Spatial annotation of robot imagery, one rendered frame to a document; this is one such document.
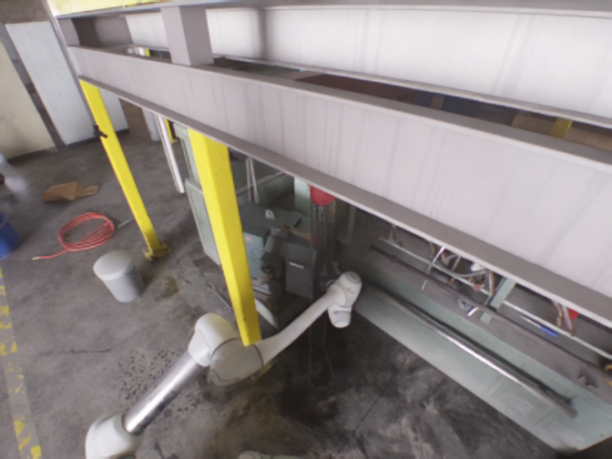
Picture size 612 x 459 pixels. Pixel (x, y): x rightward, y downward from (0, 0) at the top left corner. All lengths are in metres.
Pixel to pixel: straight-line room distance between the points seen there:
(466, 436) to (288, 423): 1.10
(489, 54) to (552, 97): 0.18
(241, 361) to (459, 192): 0.93
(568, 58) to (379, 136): 0.49
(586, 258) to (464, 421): 1.87
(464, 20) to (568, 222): 0.60
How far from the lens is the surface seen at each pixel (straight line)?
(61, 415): 2.64
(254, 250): 1.92
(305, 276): 1.83
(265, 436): 2.10
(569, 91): 0.91
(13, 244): 4.39
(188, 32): 1.01
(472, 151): 0.52
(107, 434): 1.50
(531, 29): 0.91
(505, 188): 0.53
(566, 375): 2.03
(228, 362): 1.16
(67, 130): 7.05
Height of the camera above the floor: 2.02
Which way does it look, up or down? 38 degrees down
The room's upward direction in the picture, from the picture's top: straight up
